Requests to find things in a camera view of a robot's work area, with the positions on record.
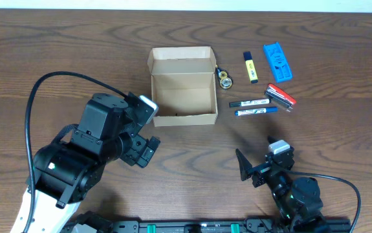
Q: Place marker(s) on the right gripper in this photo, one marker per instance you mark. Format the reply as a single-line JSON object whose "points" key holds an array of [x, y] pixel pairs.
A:
{"points": [[264, 171]]}

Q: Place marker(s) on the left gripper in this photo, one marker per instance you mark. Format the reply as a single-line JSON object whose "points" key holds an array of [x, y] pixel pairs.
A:
{"points": [[141, 149]]}

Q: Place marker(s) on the black marker pen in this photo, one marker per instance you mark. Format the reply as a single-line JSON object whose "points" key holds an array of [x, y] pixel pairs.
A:
{"points": [[250, 102]]}

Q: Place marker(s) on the red and black stapler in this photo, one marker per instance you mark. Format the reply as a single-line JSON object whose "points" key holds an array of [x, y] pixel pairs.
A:
{"points": [[280, 97]]}

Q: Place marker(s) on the correction tape dispenser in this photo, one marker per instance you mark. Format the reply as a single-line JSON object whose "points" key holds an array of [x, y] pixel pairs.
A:
{"points": [[224, 79]]}

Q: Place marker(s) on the brown cardboard box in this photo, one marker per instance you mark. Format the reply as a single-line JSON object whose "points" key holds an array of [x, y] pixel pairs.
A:
{"points": [[183, 86]]}

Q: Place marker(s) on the blue plastic stapler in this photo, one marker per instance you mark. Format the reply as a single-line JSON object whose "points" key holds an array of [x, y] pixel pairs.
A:
{"points": [[278, 63]]}

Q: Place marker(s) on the yellow highlighter with blue cap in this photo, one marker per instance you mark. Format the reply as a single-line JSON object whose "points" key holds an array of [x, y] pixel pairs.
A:
{"points": [[252, 74]]}

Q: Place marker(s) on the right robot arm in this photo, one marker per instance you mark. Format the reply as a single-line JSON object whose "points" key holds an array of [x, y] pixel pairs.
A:
{"points": [[298, 201]]}

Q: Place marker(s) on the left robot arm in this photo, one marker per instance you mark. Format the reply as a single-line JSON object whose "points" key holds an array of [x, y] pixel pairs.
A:
{"points": [[67, 168]]}

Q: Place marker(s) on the blue marker pen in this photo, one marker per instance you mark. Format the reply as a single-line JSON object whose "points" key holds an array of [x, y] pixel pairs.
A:
{"points": [[256, 111]]}

